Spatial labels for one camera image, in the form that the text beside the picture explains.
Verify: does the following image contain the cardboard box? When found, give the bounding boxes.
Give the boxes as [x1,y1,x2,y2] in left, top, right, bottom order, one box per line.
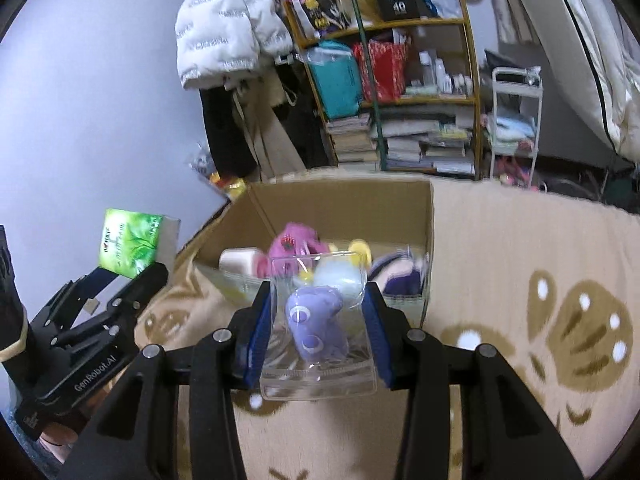
[175,172,436,331]

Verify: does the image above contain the white pink cylinder toy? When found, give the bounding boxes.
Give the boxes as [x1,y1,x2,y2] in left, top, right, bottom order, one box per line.
[219,248,266,275]

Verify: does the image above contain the red patterned bag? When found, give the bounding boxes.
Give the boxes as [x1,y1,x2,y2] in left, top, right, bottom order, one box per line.
[352,40,408,103]

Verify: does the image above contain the pale round plush toy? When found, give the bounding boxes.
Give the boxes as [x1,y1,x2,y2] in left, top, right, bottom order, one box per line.
[300,255,366,308]

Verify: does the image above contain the dark blue plush toy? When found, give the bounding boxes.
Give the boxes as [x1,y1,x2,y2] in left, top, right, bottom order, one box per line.
[372,252,431,297]

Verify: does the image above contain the black box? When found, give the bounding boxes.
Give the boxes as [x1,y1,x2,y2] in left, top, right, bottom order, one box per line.
[375,0,426,22]

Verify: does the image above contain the pink plush toy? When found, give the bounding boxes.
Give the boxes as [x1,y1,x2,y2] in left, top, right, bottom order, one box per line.
[267,223,331,277]

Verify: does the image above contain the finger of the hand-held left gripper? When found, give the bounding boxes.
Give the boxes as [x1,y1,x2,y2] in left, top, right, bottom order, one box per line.
[107,261,169,346]
[30,266,121,336]

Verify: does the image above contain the clear plastic bag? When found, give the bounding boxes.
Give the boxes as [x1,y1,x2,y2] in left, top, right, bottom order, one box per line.
[259,252,378,401]

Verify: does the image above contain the plastic bag of plush toys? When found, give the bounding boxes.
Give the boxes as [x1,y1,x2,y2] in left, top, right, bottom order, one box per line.
[187,150,248,201]

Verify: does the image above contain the white folded mattress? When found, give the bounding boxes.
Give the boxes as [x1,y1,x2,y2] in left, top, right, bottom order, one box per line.
[542,0,640,161]

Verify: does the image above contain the dark printed packet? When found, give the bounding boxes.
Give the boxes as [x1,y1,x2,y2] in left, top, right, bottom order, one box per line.
[285,0,353,38]

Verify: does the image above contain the white cart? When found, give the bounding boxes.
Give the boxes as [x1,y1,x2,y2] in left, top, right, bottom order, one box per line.
[487,66,543,188]

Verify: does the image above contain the stack of books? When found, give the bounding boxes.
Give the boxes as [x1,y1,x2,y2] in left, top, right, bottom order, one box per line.
[325,114,381,165]

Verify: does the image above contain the green pole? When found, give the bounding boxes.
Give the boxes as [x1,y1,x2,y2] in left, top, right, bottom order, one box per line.
[342,0,388,171]

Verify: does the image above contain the person's left forearm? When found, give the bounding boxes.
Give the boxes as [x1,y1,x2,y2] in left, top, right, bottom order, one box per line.
[0,225,28,361]

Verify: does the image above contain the green tissue pack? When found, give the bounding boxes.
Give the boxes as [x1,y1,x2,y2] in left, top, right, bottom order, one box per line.
[97,208,181,281]

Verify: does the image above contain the teal bag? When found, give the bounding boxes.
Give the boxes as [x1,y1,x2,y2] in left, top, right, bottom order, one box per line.
[305,40,363,118]

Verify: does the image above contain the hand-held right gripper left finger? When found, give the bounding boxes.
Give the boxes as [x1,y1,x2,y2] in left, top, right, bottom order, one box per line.
[60,280,273,480]

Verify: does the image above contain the purple plush toy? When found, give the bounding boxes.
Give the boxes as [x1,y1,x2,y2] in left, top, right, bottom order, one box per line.
[285,285,348,361]

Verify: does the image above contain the black coat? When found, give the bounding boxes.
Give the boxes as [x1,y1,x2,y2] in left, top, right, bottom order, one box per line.
[199,85,261,178]

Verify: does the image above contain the yellow duck plush toy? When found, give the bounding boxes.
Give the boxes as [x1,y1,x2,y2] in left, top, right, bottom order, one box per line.
[347,240,373,267]

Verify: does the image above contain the beige trousers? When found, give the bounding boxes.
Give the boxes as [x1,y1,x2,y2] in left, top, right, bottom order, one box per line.
[232,77,306,181]

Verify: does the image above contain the pale blue folded cloth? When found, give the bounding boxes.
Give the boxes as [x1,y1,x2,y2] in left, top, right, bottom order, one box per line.
[492,112,536,143]

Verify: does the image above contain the white puffer jacket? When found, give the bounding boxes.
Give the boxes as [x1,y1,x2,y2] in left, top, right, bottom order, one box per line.
[175,0,296,91]

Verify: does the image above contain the beige brown patterned blanket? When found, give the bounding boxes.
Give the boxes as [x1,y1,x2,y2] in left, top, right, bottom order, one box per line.
[135,175,640,480]

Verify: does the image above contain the wooden shelf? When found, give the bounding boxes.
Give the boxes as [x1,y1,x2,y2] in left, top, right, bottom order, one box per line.
[282,0,483,181]

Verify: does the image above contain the row of cosmetic bottles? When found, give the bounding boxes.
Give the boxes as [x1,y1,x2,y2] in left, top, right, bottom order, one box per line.
[407,50,473,97]

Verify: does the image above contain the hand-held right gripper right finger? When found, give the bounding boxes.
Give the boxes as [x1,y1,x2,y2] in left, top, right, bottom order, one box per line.
[362,280,586,480]

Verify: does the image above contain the pile of papers and booklets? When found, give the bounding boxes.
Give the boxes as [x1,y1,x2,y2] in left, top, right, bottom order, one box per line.
[377,120,476,177]

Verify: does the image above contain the dark hanging garment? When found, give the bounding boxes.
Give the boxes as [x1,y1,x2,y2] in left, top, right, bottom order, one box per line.
[272,60,331,168]

